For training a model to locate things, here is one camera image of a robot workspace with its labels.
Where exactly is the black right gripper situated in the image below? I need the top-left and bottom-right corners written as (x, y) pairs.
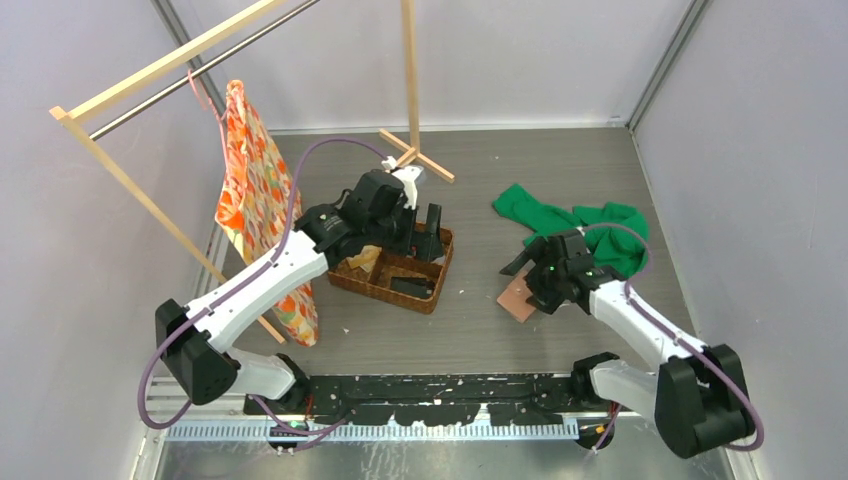
top-left (501, 236), bottom-right (567, 315)

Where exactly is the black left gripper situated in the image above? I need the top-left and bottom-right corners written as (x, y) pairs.
top-left (367, 198), bottom-right (443, 262)

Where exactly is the tan leather card holder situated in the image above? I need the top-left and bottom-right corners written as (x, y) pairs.
top-left (496, 270), bottom-right (537, 323)

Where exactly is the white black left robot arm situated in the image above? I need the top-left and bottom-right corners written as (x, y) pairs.
top-left (155, 165), bottom-right (444, 414)

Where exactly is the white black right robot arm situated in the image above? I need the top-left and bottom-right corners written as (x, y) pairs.
top-left (500, 227), bottom-right (765, 459)

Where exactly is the brown woven basket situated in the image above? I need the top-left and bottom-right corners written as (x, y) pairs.
top-left (327, 227), bottom-right (455, 314)

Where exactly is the black object in basket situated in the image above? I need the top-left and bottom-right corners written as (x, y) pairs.
top-left (389, 276), bottom-right (436, 299)

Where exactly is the beige item in basket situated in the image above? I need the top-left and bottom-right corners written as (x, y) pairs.
top-left (346, 245), bottom-right (382, 272)

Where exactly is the green cloth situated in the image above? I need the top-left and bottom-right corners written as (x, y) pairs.
top-left (492, 184), bottom-right (650, 278)

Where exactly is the orange floral cloth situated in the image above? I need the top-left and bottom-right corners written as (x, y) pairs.
top-left (215, 80), bottom-right (320, 348)

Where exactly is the pink clothes hanger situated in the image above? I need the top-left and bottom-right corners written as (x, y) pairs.
top-left (186, 69), bottom-right (227, 160)

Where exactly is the wooden clothes rack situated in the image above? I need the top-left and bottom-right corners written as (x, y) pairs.
top-left (48, 0), bottom-right (456, 345)

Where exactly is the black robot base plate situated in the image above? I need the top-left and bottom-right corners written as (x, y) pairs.
top-left (265, 373), bottom-right (613, 427)

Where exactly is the aluminium frame rail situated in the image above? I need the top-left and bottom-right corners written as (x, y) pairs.
top-left (165, 393), bottom-right (611, 447)

